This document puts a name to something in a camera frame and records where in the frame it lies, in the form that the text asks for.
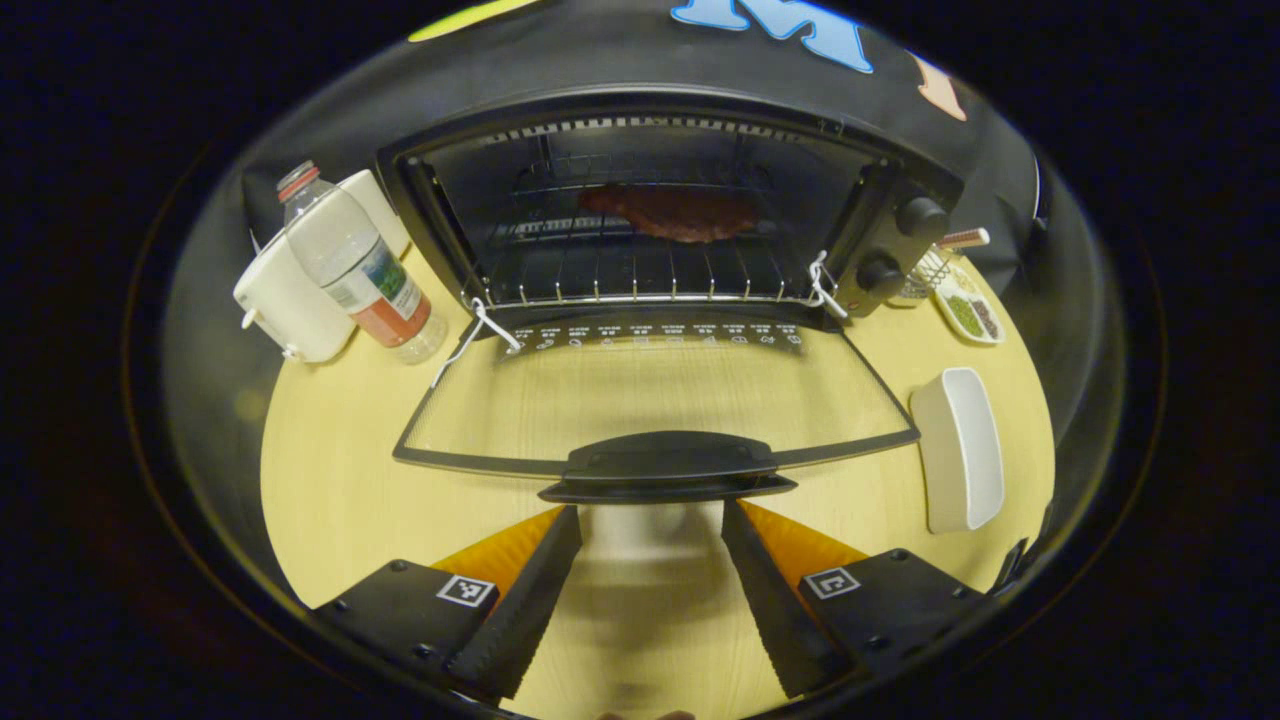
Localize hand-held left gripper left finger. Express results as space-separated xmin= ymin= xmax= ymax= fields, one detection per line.
xmin=314 ymin=504 xmax=584 ymax=701

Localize black electric oven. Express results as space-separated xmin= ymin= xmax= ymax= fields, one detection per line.
xmin=374 ymin=84 xmax=967 ymax=507

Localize white divided plate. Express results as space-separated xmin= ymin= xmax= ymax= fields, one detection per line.
xmin=931 ymin=260 xmax=1007 ymax=347

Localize white rectangular tray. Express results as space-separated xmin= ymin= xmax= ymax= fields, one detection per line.
xmin=909 ymin=366 xmax=1006 ymax=535

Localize white cord tie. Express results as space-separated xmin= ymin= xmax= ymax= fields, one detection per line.
xmin=807 ymin=249 xmax=850 ymax=322
xmin=429 ymin=296 xmax=523 ymax=392

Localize metal mesh utensil holder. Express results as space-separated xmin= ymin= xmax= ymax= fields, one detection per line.
xmin=889 ymin=240 xmax=956 ymax=307

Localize black backdrop cloth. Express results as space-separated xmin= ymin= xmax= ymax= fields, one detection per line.
xmin=160 ymin=0 xmax=1126 ymax=561

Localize red label plastic water bottle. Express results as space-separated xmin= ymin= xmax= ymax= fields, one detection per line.
xmin=276 ymin=159 xmax=450 ymax=366

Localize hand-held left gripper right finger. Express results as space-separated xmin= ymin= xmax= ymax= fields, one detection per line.
xmin=719 ymin=497 xmax=988 ymax=699

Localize red raw meat piece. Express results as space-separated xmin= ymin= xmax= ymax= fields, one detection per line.
xmin=577 ymin=182 xmax=762 ymax=245

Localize white toaster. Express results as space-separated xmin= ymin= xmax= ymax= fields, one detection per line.
xmin=232 ymin=167 xmax=414 ymax=364

